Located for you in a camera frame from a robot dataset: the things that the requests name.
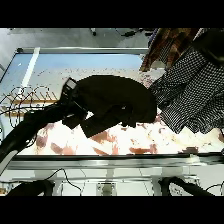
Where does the brown checked shirt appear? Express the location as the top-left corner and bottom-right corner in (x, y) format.
(139, 27), (202, 73)

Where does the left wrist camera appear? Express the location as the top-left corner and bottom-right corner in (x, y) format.
(61, 77), (80, 100)

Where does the silver frame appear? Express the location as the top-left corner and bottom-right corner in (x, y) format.
(0, 153), (224, 197)

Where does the black white dotted shirt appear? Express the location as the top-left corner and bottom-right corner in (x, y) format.
(148, 45), (224, 135)

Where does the black garment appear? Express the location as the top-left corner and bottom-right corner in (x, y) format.
(61, 74), (158, 139)

